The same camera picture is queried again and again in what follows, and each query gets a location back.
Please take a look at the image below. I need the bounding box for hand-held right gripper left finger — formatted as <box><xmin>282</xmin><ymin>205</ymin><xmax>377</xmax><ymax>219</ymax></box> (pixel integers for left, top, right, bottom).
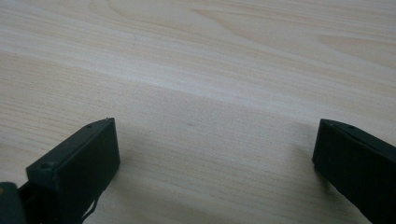
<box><xmin>25</xmin><ymin>117</ymin><xmax>121</xmax><ymax>224</ymax></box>

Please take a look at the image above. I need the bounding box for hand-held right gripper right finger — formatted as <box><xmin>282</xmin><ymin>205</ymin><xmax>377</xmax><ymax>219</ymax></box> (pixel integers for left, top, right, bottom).
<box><xmin>312</xmin><ymin>119</ymin><xmax>396</xmax><ymax>224</ymax></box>

